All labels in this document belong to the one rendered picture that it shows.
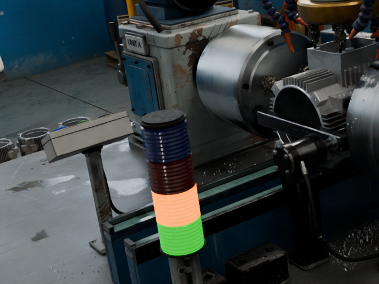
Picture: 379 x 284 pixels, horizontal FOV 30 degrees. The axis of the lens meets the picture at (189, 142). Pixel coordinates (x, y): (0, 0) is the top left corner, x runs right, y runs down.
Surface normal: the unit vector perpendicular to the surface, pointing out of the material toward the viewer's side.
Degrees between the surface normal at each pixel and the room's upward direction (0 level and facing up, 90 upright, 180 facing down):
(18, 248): 0
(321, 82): 88
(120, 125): 65
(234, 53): 43
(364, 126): 81
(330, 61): 90
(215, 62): 58
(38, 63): 90
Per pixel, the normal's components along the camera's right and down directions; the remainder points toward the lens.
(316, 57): -0.85, 0.29
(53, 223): -0.14, -0.93
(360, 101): -0.81, -0.19
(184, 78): 0.51, 0.22
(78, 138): 0.40, -0.19
